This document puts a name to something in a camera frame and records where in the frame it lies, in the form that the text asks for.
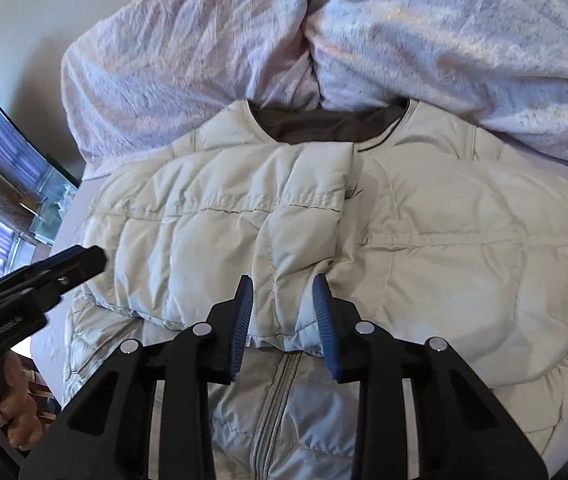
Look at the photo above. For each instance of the glass side table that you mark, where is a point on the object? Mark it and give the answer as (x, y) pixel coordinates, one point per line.
(49, 210)

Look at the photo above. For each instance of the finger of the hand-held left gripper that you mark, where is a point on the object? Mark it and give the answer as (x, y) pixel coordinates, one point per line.
(81, 262)

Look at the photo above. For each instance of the person's left hand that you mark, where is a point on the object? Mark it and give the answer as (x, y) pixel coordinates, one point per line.
(21, 405)

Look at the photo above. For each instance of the pink crumpled duvet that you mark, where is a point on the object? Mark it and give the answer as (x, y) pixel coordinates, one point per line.
(189, 35)

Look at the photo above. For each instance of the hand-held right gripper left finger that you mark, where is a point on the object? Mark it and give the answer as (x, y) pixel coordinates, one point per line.
(241, 320)

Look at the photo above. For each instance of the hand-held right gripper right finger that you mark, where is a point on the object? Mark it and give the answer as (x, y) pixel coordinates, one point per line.
(326, 325)

